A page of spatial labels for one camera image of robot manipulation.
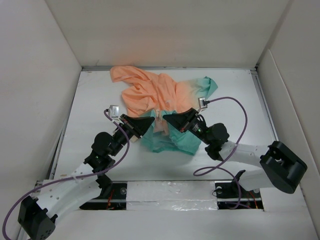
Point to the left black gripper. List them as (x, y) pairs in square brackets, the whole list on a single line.
[(137, 126)]

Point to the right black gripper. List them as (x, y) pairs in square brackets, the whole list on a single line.
[(183, 121)]

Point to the orange and teal jacket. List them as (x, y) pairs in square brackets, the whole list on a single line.
[(157, 95)]

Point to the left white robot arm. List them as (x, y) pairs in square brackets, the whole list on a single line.
[(38, 216)]

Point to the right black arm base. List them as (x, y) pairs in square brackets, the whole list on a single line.
[(230, 195)]

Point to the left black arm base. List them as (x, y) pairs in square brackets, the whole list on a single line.
[(114, 201)]

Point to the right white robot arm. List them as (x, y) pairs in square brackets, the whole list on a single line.
[(276, 165)]

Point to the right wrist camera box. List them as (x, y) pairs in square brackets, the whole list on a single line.
[(202, 104)]

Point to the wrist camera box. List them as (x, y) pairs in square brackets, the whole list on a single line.
[(202, 104), (112, 112)]

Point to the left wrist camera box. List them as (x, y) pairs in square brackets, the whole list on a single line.
[(112, 112)]

